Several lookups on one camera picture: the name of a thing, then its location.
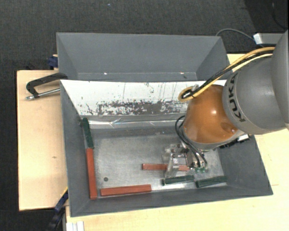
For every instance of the grey metal bin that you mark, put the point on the grey metal bin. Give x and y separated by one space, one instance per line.
133 53

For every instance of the red-brown flat block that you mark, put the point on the red-brown flat block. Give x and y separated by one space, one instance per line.
91 173
153 166
125 190

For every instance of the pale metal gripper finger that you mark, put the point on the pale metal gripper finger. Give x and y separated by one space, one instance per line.
173 167
170 152

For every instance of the dark green flat block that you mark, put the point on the dark green flat block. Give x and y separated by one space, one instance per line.
178 179
88 133
211 181

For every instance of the pale wood flat board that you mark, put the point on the pale wood flat board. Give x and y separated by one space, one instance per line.
41 140

